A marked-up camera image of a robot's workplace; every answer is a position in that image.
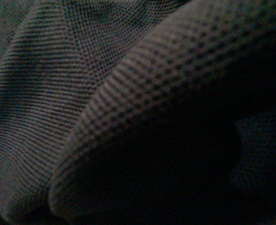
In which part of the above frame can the grey waffle knit garment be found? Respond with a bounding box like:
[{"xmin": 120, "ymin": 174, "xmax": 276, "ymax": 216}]
[{"xmin": 0, "ymin": 0, "xmax": 276, "ymax": 225}]

